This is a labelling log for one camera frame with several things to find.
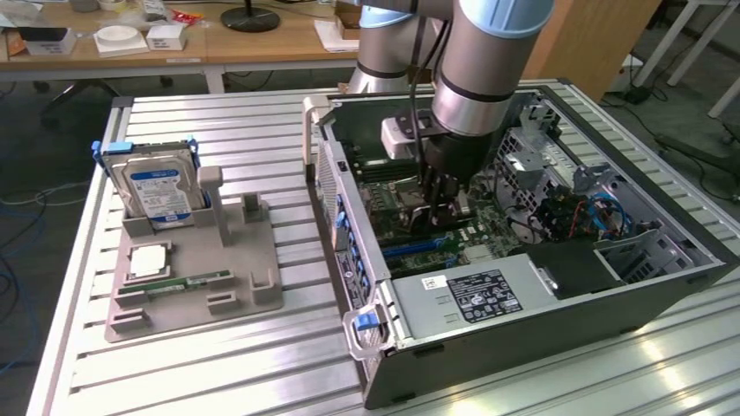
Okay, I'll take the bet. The black RAM slot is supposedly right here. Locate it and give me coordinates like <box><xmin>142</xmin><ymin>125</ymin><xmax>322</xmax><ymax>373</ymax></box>
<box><xmin>356</xmin><ymin>164</ymin><xmax>423</xmax><ymax>178</ymax></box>
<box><xmin>355</xmin><ymin>159</ymin><xmax>422</xmax><ymax>173</ymax></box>
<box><xmin>352</xmin><ymin>153</ymin><xmax>422</xmax><ymax>168</ymax></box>
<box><xmin>359</xmin><ymin>169</ymin><xmax>423</xmax><ymax>183</ymax></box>

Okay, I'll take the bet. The brown cardboard box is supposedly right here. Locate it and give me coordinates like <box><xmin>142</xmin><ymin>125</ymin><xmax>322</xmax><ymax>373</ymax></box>
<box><xmin>335</xmin><ymin>0</ymin><xmax>363</xmax><ymax>42</ymax></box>

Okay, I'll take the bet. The wooden desk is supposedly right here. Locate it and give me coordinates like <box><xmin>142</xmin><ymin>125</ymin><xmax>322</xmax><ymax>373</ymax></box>
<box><xmin>0</xmin><ymin>0</ymin><xmax>440</xmax><ymax>83</ymax></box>

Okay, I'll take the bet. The silver CPU chip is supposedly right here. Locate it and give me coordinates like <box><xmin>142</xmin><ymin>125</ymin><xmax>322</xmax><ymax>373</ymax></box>
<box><xmin>127</xmin><ymin>246</ymin><xmax>170</xmax><ymax>278</ymax></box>

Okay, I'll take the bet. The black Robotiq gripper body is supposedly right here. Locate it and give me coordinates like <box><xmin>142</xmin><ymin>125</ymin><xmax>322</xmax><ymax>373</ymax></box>
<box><xmin>420</xmin><ymin>129</ymin><xmax>494</xmax><ymax>179</ymax></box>

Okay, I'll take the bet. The white box black lid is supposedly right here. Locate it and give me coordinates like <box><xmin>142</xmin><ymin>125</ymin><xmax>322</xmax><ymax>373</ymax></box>
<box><xmin>18</xmin><ymin>26</ymin><xmax>78</xmax><ymax>56</ymax></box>

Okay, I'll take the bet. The green RAM stick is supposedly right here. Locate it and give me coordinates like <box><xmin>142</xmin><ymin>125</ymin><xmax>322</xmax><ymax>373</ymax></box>
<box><xmin>142</xmin><ymin>271</ymin><xmax>231</xmax><ymax>296</ymax></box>

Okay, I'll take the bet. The grey parts rack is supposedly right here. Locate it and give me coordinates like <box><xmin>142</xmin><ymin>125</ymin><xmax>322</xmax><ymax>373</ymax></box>
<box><xmin>102</xmin><ymin>166</ymin><xmax>286</xmax><ymax>343</ymax></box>

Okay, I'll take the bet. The silver small disk bay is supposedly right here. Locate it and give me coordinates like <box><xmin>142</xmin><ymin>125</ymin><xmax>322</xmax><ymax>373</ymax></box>
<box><xmin>592</xmin><ymin>228</ymin><xmax>699</xmax><ymax>285</ymax></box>

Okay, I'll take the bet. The blue expansion slot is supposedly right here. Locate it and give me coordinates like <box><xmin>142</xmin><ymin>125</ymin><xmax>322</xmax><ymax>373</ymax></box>
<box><xmin>382</xmin><ymin>239</ymin><xmax>444</xmax><ymax>257</ymax></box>

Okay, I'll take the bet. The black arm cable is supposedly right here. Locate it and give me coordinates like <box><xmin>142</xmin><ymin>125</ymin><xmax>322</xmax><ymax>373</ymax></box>
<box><xmin>407</xmin><ymin>16</ymin><xmax>454</xmax><ymax>174</ymax></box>

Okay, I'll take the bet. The orange wire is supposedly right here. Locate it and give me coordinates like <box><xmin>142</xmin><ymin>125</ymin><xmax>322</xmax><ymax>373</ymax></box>
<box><xmin>563</xmin><ymin>202</ymin><xmax>580</xmax><ymax>238</ymax></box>

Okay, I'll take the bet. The CPU socket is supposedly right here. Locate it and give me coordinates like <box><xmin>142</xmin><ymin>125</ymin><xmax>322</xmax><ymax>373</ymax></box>
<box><xmin>388</xmin><ymin>176</ymin><xmax>428</xmax><ymax>213</ymax></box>

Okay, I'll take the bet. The black lamp base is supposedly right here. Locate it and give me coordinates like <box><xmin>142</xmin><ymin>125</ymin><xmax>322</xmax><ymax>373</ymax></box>
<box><xmin>220</xmin><ymin>0</ymin><xmax>283</xmax><ymax>33</ymax></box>

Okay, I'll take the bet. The silver perforated disk bay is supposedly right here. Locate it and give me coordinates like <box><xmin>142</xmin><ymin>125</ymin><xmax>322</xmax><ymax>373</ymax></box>
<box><xmin>494</xmin><ymin>103</ymin><xmax>630</xmax><ymax>244</ymax></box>

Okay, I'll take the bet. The white paper stack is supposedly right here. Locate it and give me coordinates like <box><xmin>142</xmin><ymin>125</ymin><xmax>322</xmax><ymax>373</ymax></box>
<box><xmin>314</xmin><ymin>17</ymin><xmax>362</xmax><ymax>53</ymax></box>

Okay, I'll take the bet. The blue SATA wire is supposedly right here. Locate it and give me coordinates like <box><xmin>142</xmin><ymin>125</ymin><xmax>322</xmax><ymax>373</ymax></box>
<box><xmin>587</xmin><ymin>194</ymin><xmax>632</xmax><ymax>238</ymax></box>

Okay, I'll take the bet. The wooden cabinet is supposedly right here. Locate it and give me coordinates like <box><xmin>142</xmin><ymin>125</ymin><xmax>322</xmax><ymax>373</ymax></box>
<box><xmin>519</xmin><ymin>0</ymin><xmax>664</xmax><ymax>103</ymax></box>

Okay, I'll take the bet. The white round holder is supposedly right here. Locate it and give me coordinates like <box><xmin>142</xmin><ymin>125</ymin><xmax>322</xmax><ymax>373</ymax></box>
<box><xmin>92</xmin><ymin>24</ymin><xmax>151</xmax><ymax>58</ymax></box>

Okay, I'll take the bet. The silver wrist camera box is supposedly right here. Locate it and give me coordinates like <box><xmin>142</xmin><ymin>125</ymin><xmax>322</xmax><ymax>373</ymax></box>
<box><xmin>379</xmin><ymin>113</ymin><xmax>442</xmax><ymax>160</ymax></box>

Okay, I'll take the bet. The black power adaptor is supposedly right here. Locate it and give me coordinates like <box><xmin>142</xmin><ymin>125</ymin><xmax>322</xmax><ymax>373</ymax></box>
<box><xmin>622</xmin><ymin>86</ymin><xmax>655</xmax><ymax>106</ymax></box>

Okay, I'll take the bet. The black expansion slot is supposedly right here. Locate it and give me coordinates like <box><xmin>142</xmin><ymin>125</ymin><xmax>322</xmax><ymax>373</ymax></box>
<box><xmin>380</xmin><ymin>233</ymin><xmax>435</xmax><ymax>250</ymax></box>

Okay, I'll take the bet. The hard disk blue carrier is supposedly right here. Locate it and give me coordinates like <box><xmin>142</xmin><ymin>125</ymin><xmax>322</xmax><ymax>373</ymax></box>
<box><xmin>90</xmin><ymin>136</ymin><xmax>202</xmax><ymax>231</ymax></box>

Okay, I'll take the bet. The white table frame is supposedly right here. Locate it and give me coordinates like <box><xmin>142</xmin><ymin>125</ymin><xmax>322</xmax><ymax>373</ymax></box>
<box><xmin>632</xmin><ymin>0</ymin><xmax>740</xmax><ymax>118</ymax></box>

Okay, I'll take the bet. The green motherboard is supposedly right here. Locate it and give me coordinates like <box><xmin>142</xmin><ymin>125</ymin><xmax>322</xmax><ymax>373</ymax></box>
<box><xmin>344</xmin><ymin>142</ymin><xmax>522</xmax><ymax>278</ymax></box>

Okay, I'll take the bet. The grey power supply unit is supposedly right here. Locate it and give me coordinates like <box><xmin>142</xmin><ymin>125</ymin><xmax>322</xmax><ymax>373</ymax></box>
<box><xmin>390</xmin><ymin>253</ymin><xmax>560</xmax><ymax>339</ymax></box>

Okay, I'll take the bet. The open black PC case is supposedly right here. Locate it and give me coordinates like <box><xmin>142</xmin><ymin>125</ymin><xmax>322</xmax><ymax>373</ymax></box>
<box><xmin>300</xmin><ymin>84</ymin><xmax>740</xmax><ymax>411</ymax></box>

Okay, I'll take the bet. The white cardboard box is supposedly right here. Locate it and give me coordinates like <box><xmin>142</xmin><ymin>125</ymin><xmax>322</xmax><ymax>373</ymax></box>
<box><xmin>144</xmin><ymin>23</ymin><xmax>190</xmax><ymax>51</ymax></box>

